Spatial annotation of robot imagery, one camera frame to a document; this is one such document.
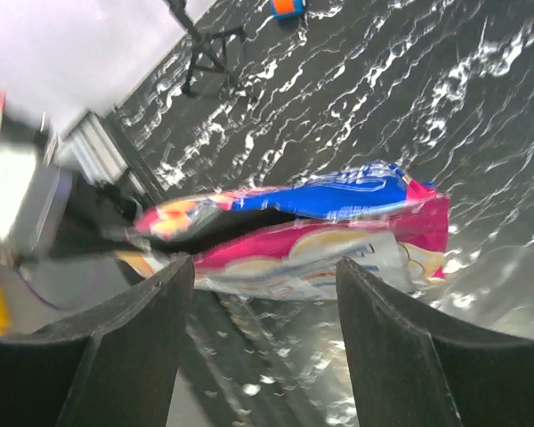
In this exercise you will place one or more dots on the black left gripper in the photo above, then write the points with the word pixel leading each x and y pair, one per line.
pixel 98 219

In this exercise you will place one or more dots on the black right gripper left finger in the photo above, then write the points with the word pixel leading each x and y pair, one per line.
pixel 112 365

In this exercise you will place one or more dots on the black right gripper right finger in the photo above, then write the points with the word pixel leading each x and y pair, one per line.
pixel 412 365

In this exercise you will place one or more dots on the pink pet food bag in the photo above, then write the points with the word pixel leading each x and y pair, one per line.
pixel 283 242

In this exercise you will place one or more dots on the black microphone stand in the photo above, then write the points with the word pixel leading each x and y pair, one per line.
pixel 208 50

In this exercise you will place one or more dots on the colourful cube toy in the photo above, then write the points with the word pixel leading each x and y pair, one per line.
pixel 286 9

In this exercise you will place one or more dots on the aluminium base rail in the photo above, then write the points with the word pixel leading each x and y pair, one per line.
pixel 89 147

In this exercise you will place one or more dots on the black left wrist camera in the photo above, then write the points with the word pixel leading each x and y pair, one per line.
pixel 34 191

